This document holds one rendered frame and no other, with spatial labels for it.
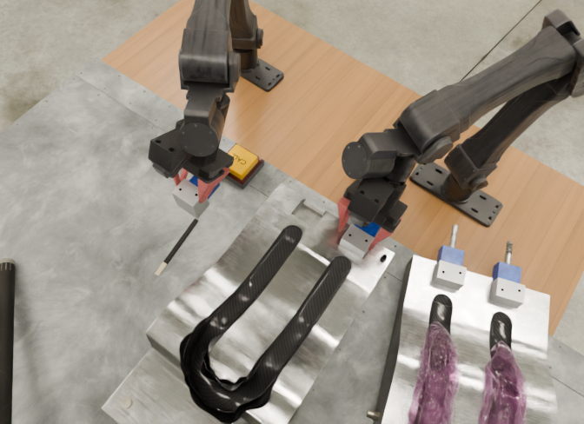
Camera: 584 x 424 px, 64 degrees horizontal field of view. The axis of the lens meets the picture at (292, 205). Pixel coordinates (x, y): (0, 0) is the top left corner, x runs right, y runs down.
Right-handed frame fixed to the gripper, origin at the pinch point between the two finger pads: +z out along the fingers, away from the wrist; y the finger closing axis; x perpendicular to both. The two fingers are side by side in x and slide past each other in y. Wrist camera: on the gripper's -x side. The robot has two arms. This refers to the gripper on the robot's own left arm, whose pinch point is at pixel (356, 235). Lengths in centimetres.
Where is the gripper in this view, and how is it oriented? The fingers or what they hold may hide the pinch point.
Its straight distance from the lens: 86.7
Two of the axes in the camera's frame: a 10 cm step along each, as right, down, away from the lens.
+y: 8.2, 5.2, -2.4
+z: -3.1, 7.6, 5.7
